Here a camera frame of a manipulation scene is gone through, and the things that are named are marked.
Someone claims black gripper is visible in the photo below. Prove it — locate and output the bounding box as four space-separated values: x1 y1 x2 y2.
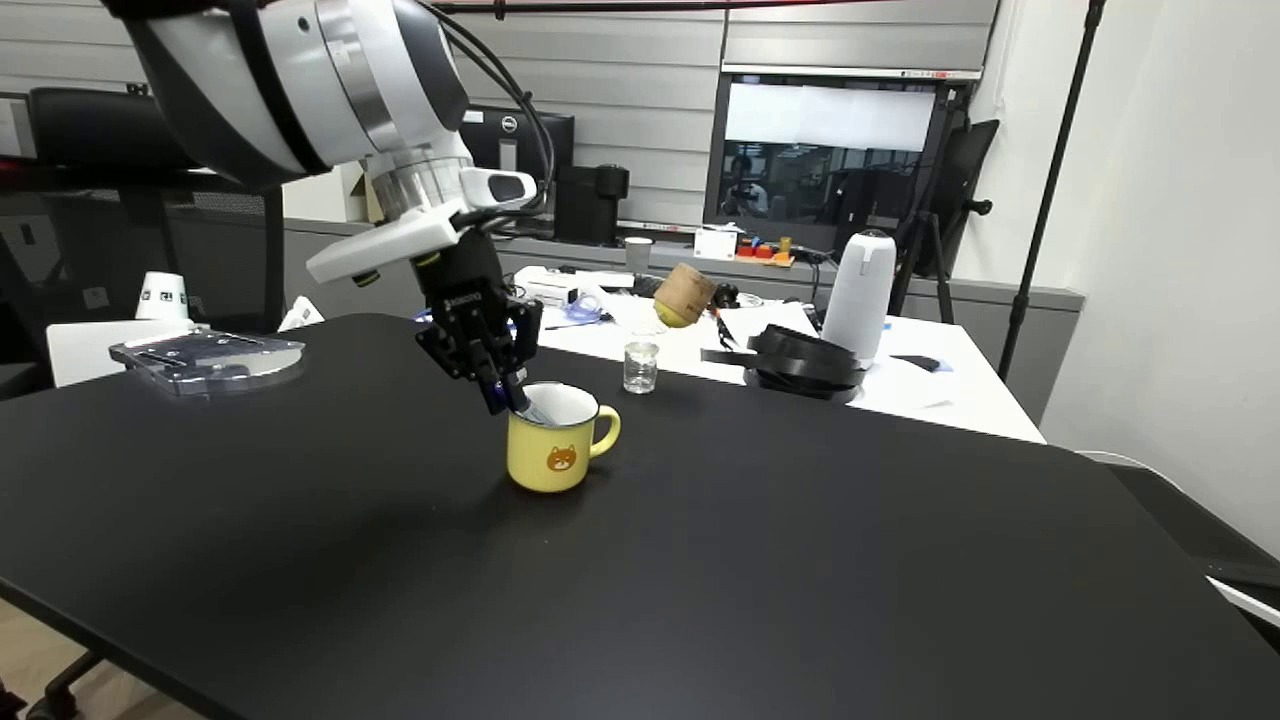
412 228 549 417

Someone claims white paper cup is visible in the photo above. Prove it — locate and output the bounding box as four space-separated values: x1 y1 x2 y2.
130 270 190 330

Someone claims yellow ceramic mug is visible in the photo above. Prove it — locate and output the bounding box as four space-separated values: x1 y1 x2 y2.
501 378 629 502

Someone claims small clear glass jar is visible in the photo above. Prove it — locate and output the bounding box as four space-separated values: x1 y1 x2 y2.
618 338 663 400

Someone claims black box speaker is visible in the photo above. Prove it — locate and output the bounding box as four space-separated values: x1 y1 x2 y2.
549 162 630 248

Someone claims red orange parts tray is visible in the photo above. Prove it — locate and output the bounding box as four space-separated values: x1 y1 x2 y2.
729 231 809 270

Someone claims clear plastic tray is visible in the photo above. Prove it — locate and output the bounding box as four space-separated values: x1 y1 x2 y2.
107 325 307 406

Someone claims computer monitor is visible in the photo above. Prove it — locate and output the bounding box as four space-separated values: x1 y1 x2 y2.
709 70 954 263

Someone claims white foam block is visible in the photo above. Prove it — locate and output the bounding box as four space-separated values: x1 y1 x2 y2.
42 317 176 393

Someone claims black office chair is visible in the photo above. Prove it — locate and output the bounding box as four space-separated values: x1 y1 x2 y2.
0 84 292 400

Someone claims thin black pole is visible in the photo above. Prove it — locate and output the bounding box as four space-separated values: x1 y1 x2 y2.
994 0 1111 389

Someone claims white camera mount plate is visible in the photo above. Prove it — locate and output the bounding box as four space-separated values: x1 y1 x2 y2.
304 207 469 287

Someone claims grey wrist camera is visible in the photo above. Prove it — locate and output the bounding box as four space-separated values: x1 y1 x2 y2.
456 165 543 221

